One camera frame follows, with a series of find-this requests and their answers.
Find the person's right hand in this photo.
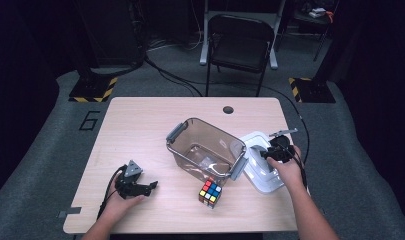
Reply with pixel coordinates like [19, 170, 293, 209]
[266, 145, 307, 194]

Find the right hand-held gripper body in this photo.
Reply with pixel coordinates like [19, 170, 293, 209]
[268, 127, 300, 165]

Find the black equipment cabinet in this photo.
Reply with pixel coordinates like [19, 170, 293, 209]
[73, 0, 148, 69]

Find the transparent grey storage box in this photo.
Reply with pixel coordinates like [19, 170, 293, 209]
[165, 116, 250, 188]

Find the left hand-held gripper black cable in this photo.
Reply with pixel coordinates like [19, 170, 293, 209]
[96, 164, 128, 220]

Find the black striped stand base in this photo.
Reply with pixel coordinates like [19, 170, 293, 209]
[287, 77, 337, 104]
[68, 76, 119, 103]

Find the black floor cable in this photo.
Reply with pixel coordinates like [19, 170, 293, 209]
[143, 54, 204, 98]
[208, 80, 311, 166]

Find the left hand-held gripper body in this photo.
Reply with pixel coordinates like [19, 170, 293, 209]
[114, 159, 152, 201]

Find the grey tape strip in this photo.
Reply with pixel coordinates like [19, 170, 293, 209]
[57, 206, 83, 220]

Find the colourful puzzle cube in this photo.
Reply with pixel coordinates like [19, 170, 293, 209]
[198, 178, 223, 210]

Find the white box lid grey handle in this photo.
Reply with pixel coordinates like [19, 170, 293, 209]
[230, 130, 287, 195]

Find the black floor tape marking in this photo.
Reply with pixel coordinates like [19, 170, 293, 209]
[78, 110, 101, 132]

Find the person's left hand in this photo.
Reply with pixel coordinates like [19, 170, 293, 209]
[103, 173, 146, 219]

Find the black folding chair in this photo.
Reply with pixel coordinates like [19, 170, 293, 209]
[205, 13, 276, 98]

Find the white device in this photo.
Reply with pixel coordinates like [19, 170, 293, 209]
[308, 6, 328, 19]

